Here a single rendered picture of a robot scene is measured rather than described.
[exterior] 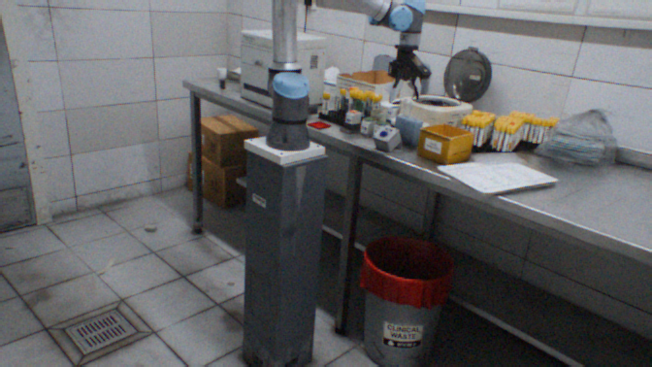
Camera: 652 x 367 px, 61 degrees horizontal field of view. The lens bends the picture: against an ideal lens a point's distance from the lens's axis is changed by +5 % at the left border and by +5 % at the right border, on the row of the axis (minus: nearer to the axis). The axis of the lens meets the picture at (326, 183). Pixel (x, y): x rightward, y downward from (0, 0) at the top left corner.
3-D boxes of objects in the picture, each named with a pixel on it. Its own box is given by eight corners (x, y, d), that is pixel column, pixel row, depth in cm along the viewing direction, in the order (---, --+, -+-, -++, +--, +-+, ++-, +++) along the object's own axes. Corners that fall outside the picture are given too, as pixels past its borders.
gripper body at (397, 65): (401, 76, 200) (406, 43, 195) (418, 81, 194) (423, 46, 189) (386, 78, 195) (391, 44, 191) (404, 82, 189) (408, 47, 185)
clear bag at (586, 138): (530, 154, 197) (541, 104, 190) (538, 143, 211) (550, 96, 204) (612, 171, 186) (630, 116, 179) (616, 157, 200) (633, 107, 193)
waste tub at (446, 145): (415, 155, 187) (419, 127, 184) (440, 150, 196) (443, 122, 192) (445, 167, 178) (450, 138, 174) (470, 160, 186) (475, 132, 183)
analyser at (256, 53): (239, 97, 248) (239, 29, 237) (284, 91, 266) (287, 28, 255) (281, 113, 228) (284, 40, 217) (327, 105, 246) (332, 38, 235)
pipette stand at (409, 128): (389, 141, 201) (393, 116, 197) (403, 139, 205) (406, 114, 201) (408, 149, 193) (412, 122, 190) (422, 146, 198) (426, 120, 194)
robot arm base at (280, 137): (278, 153, 170) (279, 123, 167) (258, 140, 182) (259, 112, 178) (318, 149, 178) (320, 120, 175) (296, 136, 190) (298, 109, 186)
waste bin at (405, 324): (333, 342, 225) (342, 249, 209) (388, 309, 250) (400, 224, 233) (405, 395, 201) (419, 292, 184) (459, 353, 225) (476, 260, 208)
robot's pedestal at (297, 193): (273, 384, 201) (283, 166, 168) (242, 356, 214) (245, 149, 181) (312, 360, 214) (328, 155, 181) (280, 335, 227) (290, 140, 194)
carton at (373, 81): (332, 106, 246) (335, 73, 240) (373, 99, 265) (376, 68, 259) (372, 118, 230) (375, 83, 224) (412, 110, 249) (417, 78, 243)
